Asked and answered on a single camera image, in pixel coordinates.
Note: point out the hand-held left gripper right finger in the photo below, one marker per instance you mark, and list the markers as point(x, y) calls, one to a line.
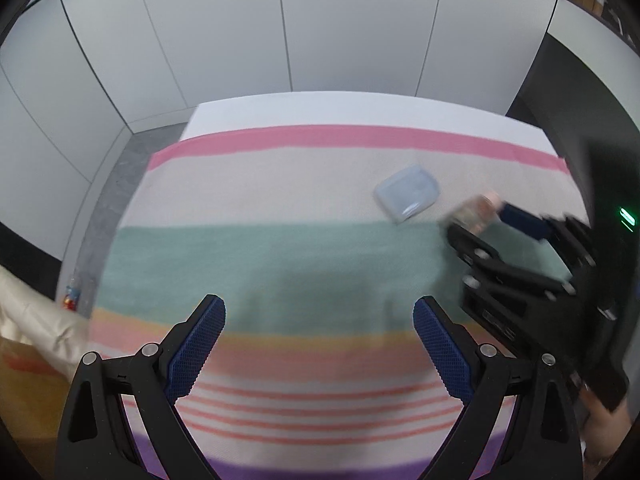
point(445, 350)

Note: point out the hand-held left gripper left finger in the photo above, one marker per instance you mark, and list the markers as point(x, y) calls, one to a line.
point(197, 345)

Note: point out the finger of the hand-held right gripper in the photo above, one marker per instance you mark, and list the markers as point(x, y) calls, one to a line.
point(475, 250)
point(522, 222)

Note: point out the cardboard box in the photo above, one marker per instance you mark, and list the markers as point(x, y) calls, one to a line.
point(25, 400)

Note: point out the person's right hand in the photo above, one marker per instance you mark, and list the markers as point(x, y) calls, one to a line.
point(607, 430)

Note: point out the translucent grey rounded container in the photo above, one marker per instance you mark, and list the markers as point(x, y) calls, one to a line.
point(405, 192)

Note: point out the striped colourful cloth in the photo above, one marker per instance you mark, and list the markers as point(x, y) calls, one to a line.
point(300, 270)

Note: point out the cream padded chair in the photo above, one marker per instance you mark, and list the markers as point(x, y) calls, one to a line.
point(30, 310)

